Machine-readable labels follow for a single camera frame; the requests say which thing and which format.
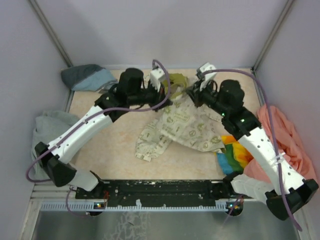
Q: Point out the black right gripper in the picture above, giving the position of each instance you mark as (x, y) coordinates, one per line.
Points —
(195, 92)

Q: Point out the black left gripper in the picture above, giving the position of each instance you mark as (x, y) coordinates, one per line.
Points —
(159, 97)

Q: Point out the cream green printed jacket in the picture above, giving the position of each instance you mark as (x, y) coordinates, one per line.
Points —
(181, 122)

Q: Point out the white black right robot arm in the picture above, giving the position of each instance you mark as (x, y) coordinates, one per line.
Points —
(288, 190)

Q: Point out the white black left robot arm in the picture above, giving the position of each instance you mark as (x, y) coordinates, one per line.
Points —
(55, 157)

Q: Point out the grey blue garment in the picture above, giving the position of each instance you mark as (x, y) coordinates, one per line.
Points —
(88, 78)

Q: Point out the rainbow striped garment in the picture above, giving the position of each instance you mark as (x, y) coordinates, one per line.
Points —
(234, 157)

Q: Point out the pink cloth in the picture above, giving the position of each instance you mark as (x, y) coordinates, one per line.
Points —
(289, 142)

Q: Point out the light grey sweatshirt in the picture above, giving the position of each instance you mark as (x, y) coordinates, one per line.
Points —
(50, 125)

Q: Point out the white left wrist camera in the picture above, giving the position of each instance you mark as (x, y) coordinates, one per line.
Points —
(156, 76)

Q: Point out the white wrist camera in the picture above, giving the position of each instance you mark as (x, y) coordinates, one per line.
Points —
(205, 78)
(156, 76)

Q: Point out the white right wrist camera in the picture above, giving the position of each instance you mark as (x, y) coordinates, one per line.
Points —
(205, 78)

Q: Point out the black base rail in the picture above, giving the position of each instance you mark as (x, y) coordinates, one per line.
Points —
(159, 193)

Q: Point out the grey corner post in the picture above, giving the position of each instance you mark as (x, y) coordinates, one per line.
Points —
(289, 4)
(50, 32)

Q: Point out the grey left corner post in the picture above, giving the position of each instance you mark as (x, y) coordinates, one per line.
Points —
(50, 32)

